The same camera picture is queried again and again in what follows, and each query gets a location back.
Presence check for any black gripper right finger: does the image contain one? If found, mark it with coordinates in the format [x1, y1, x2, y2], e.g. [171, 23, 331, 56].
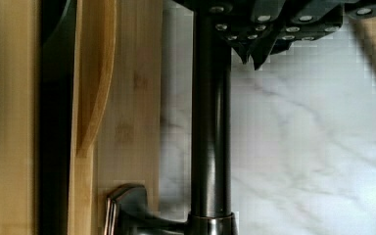
[251, 0, 376, 70]

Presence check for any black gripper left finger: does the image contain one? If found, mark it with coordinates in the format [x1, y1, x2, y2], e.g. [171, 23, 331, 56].
[173, 0, 286, 64]

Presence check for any wooden drawer with black handle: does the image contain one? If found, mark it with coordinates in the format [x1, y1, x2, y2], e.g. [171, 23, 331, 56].
[39, 0, 239, 235]

